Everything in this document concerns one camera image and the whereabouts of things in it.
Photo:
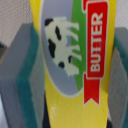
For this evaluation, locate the yellow butter box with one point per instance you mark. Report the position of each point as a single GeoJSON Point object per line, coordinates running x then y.
{"type": "Point", "coordinates": [76, 38]}

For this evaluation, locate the gripper grey green-padded right finger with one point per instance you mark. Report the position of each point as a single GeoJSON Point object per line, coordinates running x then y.
{"type": "Point", "coordinates": [118, 85]}

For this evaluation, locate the gripper grey green-padded left finger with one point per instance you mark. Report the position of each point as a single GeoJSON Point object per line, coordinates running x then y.
{"type": "Point", "coordinates": [21, 80]}

